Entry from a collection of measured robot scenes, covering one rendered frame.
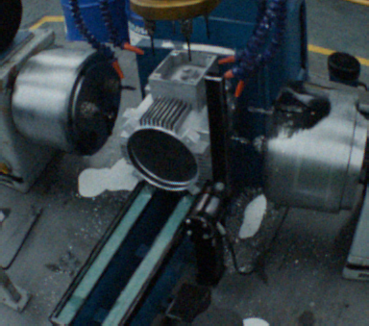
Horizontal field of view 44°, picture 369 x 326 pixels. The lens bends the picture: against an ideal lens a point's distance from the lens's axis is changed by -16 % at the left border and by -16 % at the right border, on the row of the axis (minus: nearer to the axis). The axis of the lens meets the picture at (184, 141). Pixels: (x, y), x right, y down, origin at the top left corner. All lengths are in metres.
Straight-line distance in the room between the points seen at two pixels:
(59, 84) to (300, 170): 0.54
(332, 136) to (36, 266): 0.73
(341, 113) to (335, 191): 0.14
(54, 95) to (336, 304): 0.78
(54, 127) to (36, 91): 0.10
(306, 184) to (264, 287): 0.27
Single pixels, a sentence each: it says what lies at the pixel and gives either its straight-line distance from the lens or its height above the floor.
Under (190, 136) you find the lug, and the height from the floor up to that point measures 1.09.
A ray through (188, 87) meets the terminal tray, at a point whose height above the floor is 1.14.
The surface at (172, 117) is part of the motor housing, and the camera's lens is 1.00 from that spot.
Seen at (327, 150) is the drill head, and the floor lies 1.12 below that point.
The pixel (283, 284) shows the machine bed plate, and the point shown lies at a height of 0.80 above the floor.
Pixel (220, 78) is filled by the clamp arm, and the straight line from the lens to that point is 0.82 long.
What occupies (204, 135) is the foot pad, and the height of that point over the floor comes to 1.07.
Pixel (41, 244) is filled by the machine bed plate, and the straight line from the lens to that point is 1.24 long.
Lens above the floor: 1.69
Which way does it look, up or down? 39 degrees down
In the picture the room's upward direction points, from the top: 7 degrees counter-clockwise
